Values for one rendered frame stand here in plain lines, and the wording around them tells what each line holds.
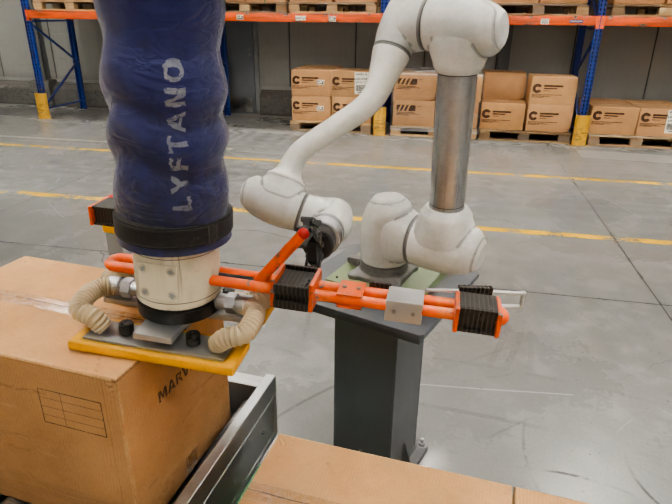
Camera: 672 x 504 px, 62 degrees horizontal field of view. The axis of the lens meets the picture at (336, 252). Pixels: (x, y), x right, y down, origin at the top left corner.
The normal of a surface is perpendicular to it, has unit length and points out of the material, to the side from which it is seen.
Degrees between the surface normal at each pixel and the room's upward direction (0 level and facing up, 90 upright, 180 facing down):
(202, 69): 80
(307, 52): 90
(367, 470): 0
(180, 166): 110
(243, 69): 90
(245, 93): 90
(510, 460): 0
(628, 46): 90
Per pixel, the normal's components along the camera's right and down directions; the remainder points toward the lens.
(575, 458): 0.01, -0.92
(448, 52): -0.56, 0.50
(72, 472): -0.30, 0.36
